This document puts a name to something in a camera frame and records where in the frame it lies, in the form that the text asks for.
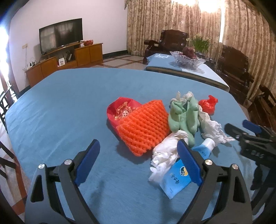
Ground blue paper packet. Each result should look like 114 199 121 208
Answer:
160 137 216 200

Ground red fruit in bowl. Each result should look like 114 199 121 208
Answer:
182 47 197 59

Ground green potted plant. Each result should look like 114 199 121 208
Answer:
190 34 211 54

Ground orange foam fruit net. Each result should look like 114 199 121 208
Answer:
116 100 170 156

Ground red bowl on cabinet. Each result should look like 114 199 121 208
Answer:
83 40 93 46

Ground wooden tv cabinet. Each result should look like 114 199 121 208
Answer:
25 42 103 87

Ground red plastic bag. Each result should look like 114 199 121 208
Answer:
198 95 218 116

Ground dark wooden armchair left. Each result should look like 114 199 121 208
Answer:
143 29 188 64

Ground dark wooden armchair right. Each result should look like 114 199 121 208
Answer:
216 45 254 105

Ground white plastic bag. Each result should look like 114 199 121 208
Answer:
148 130 189 183

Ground glass fruit bowl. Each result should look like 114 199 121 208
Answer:
170 51 206 70

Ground patterned beige curtains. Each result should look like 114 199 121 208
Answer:
124 1 275 100

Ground flat screen television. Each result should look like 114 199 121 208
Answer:
39 18 83 55

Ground dark wooden armchair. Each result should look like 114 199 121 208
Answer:
143 29 188 64
216 45 254 105

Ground black dining chair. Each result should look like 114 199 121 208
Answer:
0 85 20 132

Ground coffee table with blue cloth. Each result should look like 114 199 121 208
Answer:
145 54 230 92

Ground red gold-printed pouch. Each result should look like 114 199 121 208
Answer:
107 97 142 129

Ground white box in cabinet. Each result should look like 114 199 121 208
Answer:
58 57 66 67

